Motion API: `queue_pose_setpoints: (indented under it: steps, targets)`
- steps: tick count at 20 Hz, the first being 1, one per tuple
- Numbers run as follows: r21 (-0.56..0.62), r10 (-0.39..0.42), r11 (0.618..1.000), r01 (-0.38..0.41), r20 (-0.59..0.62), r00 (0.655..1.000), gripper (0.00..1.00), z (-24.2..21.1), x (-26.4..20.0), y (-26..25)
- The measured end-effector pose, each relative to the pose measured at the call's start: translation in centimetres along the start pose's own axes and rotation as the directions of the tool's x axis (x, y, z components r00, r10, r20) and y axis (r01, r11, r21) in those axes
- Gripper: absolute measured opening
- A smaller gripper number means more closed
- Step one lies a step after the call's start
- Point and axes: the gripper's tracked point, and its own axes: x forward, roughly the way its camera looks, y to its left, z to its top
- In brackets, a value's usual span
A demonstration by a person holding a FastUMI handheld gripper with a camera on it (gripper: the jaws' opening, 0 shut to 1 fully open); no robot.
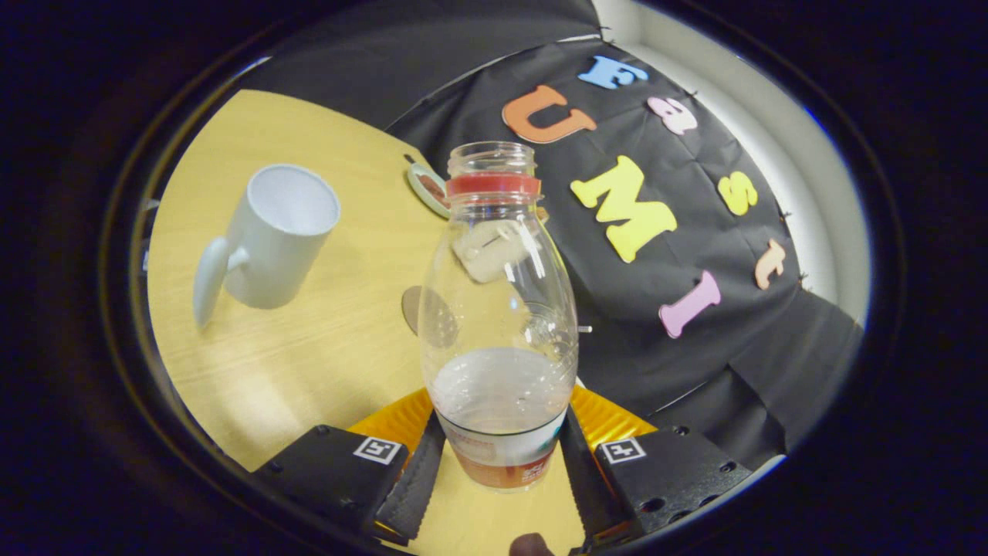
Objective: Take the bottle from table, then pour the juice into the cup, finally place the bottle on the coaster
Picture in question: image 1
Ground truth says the round brown coaster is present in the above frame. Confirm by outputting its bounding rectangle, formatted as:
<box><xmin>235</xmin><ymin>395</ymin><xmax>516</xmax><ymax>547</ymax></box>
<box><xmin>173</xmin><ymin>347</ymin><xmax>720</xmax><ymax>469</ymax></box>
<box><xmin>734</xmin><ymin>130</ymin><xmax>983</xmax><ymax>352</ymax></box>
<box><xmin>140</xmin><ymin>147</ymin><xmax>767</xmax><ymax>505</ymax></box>
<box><xmin>401</xmin><ymin>285</ymin><xmax>460</xmax><ymax>350</ymax></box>

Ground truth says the white toaster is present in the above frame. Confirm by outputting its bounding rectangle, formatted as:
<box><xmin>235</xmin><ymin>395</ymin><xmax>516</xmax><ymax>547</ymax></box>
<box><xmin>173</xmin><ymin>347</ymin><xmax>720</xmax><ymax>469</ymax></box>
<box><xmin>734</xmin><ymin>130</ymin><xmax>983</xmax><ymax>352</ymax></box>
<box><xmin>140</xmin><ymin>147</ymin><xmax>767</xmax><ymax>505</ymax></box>
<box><xmin>452</xmin><ymin>220</ymin><xmax>541</xmax><ymax>285</ymax></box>

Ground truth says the clear plastic juice bottle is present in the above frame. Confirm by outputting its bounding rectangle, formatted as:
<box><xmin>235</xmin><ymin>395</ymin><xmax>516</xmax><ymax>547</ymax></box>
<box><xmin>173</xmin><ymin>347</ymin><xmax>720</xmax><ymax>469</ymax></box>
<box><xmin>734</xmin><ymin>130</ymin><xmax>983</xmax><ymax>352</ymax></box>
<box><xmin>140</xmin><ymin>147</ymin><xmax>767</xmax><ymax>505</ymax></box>
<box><xmin>417</xmin><ymin>141</ymin><xmax>580</xmax><ymax>493</ymax></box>

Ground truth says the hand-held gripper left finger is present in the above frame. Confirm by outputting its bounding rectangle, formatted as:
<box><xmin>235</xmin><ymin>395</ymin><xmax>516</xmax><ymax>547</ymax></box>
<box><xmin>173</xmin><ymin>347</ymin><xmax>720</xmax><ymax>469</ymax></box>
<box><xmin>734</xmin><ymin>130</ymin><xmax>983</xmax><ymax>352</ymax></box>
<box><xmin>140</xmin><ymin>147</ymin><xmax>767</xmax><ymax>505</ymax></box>
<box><xmin>255</xmin><ymin>386</ymin><xmax>447</xmax><ymax>545</ymax></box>

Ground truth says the white cup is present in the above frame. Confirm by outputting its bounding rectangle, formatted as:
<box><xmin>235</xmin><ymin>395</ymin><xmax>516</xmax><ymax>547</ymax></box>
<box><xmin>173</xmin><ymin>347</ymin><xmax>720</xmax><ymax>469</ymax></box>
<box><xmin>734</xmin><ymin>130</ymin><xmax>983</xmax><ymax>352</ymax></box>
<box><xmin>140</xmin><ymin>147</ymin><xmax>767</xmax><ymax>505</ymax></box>
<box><xmin>191</xmin><ymin>164</ymin><xmax>342</xmax><ymax>329</ymax></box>

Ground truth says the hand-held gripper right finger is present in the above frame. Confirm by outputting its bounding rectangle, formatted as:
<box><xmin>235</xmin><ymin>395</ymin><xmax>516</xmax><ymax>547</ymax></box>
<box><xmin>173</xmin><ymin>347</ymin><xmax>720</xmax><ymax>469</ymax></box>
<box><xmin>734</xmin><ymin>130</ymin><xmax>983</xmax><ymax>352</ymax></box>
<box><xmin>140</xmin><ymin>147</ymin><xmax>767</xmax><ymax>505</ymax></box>
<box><xmin>560</xmin><ymin>385</ymin><xmax>753</xmax><ymax>551</ymax></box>

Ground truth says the wooden table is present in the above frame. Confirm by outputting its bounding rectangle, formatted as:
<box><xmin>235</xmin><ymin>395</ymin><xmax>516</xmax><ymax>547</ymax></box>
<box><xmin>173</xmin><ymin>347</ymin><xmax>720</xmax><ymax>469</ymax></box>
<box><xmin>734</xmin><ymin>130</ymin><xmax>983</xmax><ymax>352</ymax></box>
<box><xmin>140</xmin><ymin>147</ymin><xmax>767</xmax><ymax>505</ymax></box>
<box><xmin>147</xmin><ymin>89</ymin><xmax>587</xmax><ymax>556</ymax></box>

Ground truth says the green plate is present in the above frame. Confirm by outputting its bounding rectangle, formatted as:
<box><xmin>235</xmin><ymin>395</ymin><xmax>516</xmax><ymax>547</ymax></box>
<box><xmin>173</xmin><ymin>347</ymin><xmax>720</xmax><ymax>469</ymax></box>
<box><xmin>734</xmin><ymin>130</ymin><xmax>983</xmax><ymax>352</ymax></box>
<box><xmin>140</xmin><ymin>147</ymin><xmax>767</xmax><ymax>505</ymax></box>
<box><xmin>406</xmin><ymin>162</ymin><xmax>452</xmax><ymax>219</ymax></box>

